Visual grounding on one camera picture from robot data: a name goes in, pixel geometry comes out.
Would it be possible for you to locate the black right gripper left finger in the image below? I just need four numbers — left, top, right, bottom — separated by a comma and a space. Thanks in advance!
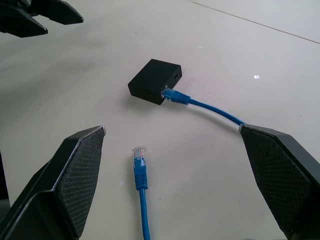
0, 125, 107, 240

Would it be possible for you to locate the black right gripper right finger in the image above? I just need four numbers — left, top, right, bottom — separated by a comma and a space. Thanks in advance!
238, 123, 320, 240

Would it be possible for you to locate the blue Ethernet cable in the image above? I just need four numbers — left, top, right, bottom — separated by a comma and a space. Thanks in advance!
131, 87, 248, 240

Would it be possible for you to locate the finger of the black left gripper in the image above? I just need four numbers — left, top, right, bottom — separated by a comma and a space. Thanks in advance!
0, 14, 49, 39
32, 0, 85, 26

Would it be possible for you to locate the small black box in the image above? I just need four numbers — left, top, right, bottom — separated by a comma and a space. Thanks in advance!
127, 58, 183, 106

